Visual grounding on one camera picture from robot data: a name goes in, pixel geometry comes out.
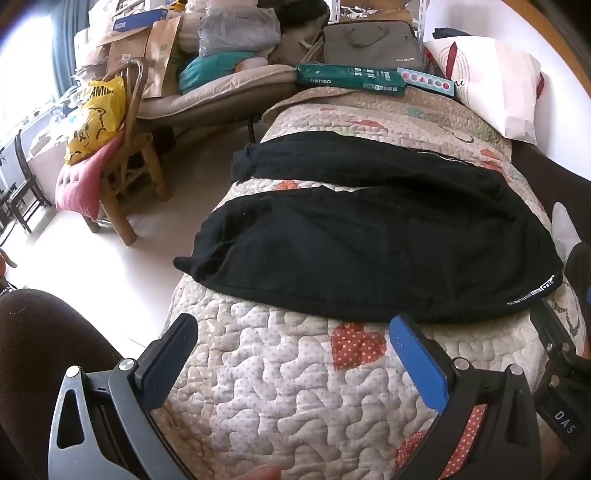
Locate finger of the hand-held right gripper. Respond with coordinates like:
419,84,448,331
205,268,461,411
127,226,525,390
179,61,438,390
530,298,580,367

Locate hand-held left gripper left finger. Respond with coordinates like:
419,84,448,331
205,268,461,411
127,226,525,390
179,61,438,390
48,313,200,480

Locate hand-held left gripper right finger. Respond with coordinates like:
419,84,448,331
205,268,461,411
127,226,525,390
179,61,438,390
389,314,542,480

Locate black pants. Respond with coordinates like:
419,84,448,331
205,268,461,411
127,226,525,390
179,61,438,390
173,130,564,325

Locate person's left hand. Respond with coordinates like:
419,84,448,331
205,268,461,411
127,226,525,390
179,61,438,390
231,464,283,480

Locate white sock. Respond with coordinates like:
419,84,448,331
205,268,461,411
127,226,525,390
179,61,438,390
551,202,583,259

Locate quilted patchwork blanket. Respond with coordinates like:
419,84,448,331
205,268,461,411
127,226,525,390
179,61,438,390
150,88,588,480

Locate person's leg in brown trousers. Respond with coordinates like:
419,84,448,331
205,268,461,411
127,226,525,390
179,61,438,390
0,288,134,480

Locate pink cushion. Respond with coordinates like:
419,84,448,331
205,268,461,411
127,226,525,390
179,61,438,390
55,131,125,220

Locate dark wooden chair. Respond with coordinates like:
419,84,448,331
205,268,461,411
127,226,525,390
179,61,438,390
0,129,52,234

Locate yellow plastic bag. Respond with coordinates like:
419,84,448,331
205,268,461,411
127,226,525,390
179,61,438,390
64,76,127,166

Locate beige padded lounge chair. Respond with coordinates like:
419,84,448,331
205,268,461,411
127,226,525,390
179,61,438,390
136,65,301,134

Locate light blue small box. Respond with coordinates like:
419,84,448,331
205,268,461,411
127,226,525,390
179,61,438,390
397,68,458,97

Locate green cardboard box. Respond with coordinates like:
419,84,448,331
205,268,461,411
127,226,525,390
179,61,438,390
295,62,407,97

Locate teal cloth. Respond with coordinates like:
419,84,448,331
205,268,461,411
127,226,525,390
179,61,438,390
178,51,257,93

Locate grey laptop bag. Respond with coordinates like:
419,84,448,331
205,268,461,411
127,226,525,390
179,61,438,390
322,21,428,75

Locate pile of cardboard boxes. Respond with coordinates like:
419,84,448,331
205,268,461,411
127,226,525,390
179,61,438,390
74,0,185,100

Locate plastic wrapped grey bundle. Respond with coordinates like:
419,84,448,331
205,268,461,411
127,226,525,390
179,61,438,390
198,4,282,57

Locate blue flat box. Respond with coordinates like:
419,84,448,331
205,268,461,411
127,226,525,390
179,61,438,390
113,9,169,32

